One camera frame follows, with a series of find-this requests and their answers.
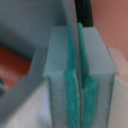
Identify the gripper grey teal left finger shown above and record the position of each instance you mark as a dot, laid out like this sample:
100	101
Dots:
60	68

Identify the gripper grey teal right finger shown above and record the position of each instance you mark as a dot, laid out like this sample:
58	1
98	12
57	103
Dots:
98	75

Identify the small grey saucepan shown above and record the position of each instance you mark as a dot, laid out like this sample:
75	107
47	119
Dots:
28	103

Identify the pink toy stove top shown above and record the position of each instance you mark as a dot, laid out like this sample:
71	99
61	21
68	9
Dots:
110	23

